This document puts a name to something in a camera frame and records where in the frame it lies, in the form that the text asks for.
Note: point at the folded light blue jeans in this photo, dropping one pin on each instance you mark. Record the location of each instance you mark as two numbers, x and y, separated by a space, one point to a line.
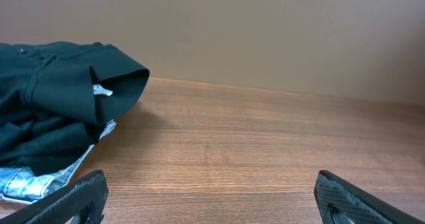
21 185

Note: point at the folded black polo shirt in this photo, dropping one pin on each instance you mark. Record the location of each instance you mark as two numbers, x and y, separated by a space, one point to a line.
57 98

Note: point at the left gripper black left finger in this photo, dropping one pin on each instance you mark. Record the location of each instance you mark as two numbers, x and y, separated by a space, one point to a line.
80 202

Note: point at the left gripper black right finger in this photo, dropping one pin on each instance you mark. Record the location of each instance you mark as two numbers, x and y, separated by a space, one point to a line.
340 202

